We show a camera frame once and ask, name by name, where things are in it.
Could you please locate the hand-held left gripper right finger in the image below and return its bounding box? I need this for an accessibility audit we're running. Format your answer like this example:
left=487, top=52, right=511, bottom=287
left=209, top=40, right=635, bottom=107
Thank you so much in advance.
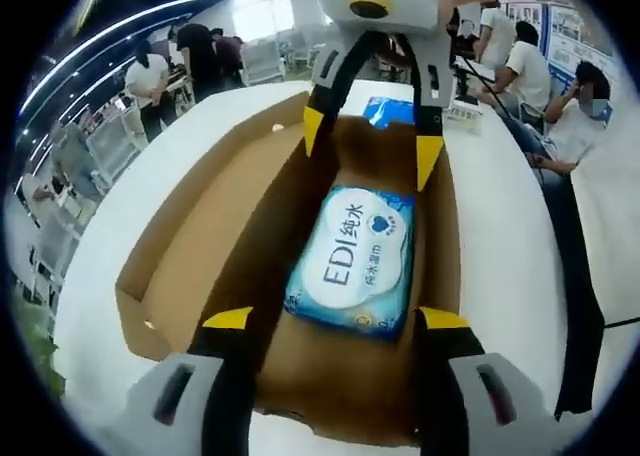
left=416, top=305, right=549, bottom=456

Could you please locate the blue wall poster board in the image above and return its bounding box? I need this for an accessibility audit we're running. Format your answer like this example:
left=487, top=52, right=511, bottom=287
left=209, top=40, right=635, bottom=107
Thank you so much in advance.
left=499, top=0, right=614, bottom=87

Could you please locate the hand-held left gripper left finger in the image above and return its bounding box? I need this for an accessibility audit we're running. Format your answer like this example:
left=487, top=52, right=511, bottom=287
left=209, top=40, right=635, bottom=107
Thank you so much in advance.
left=122, top=305, right=262, bottom=456

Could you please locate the curved ceiling light strip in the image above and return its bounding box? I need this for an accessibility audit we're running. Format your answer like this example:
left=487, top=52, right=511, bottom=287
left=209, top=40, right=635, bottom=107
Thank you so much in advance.
left=29, top=0, right=234, bottom=107

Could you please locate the brown cardboard shoe box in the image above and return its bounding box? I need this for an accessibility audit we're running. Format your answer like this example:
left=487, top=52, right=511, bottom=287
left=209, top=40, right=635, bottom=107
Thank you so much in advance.
left=114, top=89, right=464, bottom=440

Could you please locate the blue white wet wipes pack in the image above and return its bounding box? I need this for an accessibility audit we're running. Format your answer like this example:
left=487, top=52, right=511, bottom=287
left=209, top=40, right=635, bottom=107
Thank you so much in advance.
left=283, top=184, right=419, bottom=342

